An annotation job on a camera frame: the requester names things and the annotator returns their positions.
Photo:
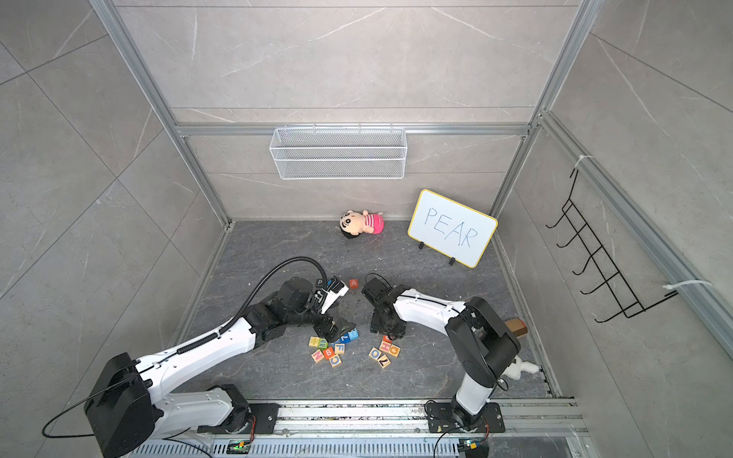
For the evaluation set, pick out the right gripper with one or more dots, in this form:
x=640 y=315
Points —
x=376 y=325

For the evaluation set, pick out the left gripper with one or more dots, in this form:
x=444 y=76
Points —
x=326 y=330

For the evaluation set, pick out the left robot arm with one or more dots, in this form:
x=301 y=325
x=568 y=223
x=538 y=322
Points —
x=133 y=400

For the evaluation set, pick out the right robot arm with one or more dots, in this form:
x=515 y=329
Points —
x=485 y=346

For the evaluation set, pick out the light blue block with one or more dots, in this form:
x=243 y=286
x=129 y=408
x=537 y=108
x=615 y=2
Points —
x=353 y=334

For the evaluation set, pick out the wooden N block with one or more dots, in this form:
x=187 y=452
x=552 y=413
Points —
x=318 y=356

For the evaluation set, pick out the wooden 7 block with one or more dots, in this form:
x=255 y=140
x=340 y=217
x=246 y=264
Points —
x=384 y=361

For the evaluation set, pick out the plush doll pink shirt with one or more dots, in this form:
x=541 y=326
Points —
x=353 y=224

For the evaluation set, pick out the white plush toy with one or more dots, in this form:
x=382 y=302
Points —
x=519 y=367

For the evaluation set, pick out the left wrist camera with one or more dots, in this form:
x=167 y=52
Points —
x=326 y=297

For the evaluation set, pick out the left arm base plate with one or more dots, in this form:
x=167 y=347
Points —
x=252 y=418

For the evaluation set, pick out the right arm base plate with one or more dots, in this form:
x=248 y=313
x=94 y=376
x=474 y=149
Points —
x=443 y=416

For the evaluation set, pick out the whiteboard with yellow frame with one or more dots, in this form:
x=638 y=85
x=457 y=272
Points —
x=451 y=228

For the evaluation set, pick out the white wire mesh basket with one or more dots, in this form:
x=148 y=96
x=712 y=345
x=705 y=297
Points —
x=302 y=153

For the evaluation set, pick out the aluminium rail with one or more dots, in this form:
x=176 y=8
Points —
x=359 y=419

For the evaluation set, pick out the black wire hook rack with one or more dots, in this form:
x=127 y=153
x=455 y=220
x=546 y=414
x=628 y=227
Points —
x=626 y=303

